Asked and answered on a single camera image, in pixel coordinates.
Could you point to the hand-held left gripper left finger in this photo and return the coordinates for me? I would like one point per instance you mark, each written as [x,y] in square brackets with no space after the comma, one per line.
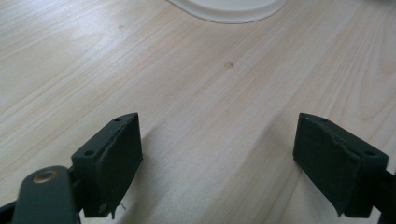
[112,161]

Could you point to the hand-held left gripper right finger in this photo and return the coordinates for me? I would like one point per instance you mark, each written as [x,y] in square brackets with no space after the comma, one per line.
[330,161]

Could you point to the white plate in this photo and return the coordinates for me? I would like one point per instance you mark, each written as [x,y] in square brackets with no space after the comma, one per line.
[229,9]

